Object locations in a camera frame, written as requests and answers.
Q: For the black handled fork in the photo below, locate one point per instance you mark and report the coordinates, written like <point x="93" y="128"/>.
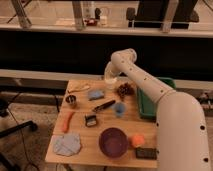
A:
<point x="103" y="106"/>

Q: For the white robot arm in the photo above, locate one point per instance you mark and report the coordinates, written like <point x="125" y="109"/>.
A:
<point x="182" y="139"/>

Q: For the white paper cup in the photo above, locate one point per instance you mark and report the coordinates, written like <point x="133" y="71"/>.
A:
<point x="110" y="83"/>

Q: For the small metal cup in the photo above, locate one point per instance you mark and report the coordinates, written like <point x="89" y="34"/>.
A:
<point x="71" y="100"/>

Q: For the blue sponge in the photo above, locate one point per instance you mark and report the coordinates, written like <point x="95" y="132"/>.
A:
<point x="95" y="94"/>

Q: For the brown pine cone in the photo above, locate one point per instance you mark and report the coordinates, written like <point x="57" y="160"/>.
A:
<point x="124" y="89"/>

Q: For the cream wooden spoon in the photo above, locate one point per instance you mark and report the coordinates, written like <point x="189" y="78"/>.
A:
<point x="78" y="89"/>

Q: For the small black box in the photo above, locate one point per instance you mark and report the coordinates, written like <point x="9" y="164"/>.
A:
<point x="90" y="120"/>

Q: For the green plastic tray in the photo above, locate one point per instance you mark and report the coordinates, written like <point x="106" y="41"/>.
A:
<point x="147" y="109"/>

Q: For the orange carrot toy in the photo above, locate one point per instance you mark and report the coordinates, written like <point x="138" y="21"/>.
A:
<point x="65" y="126"/>

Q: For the purple bowl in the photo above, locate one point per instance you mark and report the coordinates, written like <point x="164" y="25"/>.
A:
<point x="113" y="142"/>

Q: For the orange ball toy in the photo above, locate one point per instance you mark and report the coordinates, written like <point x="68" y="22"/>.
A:
<point x="137" y="140"/>

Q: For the blue grey cloth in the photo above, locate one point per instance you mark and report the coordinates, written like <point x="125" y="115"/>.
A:
<point x="67" y="144"/>

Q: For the black remote control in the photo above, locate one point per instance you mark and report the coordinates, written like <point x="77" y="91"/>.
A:
<point x="146" y="153"/>

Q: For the black monitor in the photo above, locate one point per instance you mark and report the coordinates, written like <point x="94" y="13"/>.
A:
<point x="152" y="13"/>

